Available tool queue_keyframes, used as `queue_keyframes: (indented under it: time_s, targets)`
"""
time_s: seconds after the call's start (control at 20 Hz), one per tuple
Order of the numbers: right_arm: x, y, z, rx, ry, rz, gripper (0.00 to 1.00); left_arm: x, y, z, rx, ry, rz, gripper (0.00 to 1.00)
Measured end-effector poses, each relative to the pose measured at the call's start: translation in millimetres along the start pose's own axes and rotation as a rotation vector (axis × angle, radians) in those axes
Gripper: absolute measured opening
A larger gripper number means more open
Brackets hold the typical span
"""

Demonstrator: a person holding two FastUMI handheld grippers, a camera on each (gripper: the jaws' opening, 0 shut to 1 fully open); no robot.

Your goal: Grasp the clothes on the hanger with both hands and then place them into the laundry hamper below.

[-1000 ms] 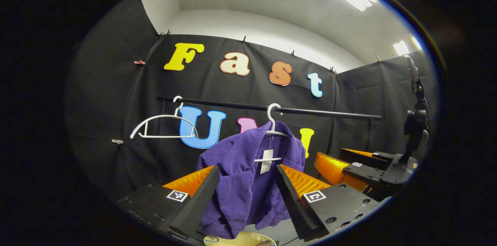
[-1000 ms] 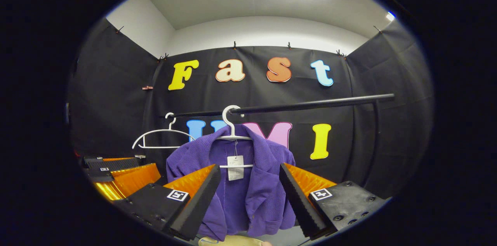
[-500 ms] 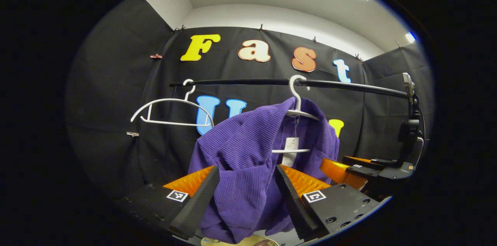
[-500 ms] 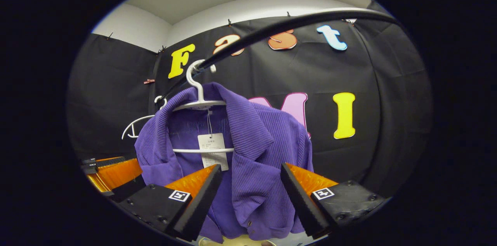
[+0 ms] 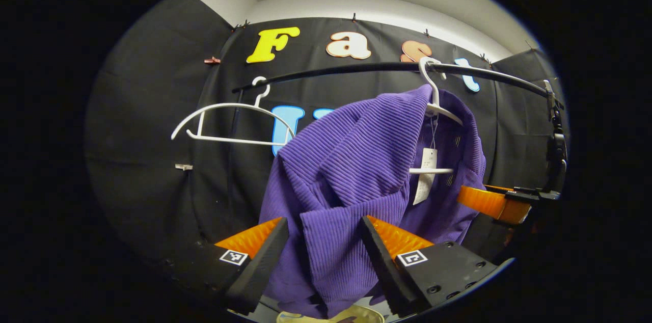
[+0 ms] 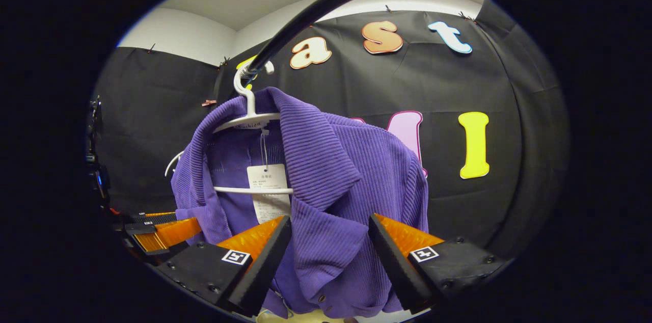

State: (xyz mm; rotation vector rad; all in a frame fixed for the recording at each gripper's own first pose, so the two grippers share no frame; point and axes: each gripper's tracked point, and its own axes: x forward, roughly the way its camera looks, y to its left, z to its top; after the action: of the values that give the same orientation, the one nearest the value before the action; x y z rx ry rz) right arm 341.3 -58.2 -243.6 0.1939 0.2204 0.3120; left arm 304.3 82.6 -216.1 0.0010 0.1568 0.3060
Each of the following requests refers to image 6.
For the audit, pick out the black backdrop cloth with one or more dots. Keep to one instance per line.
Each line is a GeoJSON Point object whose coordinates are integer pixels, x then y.
{"type": "Point", "coordinates": [458, 83]}

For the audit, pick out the purple ribbed jacket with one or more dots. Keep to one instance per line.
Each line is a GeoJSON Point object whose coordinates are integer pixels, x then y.
{"type": "Point", "coordinates": [331, 170]}

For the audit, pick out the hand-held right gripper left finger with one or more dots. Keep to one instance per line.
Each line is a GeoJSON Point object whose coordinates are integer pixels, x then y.
{"type": "Point", "coordinates": [265, 267]}

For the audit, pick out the white paper tag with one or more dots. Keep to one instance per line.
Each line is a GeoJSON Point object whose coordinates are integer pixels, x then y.
{"type": "Point", "coordinates": [267, 180]}

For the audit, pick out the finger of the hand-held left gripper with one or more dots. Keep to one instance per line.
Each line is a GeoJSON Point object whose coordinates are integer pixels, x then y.
{"type": "Point", "coordinates": [173, 231]}
{"type": "Point", "coordinates": [140, 226]}

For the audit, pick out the black clothes rack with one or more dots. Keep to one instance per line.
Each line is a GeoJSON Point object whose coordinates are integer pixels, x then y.
{"type": "Point", "coordinates": [316, 4]}

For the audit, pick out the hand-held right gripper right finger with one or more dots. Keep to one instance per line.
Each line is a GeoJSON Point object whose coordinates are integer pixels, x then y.
{"type": "Point", "coordinates": [395, 267]}

